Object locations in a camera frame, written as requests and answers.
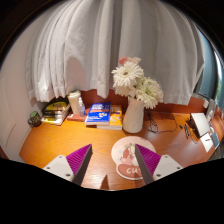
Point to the black pen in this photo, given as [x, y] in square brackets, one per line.
[186, 131]

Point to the pink and red mouse pad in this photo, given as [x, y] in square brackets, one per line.
[121, 150]

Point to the window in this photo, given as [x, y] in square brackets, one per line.
[211, 73]

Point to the white flower bouquet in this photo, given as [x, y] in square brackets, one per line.
[133, 78]

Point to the white paper sheet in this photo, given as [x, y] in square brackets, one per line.
[206, 141]

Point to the yellow and black book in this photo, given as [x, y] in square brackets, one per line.
[56, 106]

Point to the white curtain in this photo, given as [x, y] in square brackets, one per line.
[100, 50]

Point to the white computer mouse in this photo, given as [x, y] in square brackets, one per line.
[133, 159]

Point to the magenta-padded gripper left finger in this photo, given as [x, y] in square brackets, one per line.
[79, 160]

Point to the orange paperback book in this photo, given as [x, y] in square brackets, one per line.
[116, 120]

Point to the red hardcover book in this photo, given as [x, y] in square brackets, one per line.
[76, 117]

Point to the dark mug with green inside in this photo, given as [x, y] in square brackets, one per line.
[35, 119]

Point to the blue paperback book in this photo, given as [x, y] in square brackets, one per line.
[98, 113]

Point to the white ceramic vase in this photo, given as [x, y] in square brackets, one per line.
[133, 116]

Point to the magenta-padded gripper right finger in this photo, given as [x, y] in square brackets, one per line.
[148, 160]

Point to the white and yellow book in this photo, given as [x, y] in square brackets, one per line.
[53, 120]

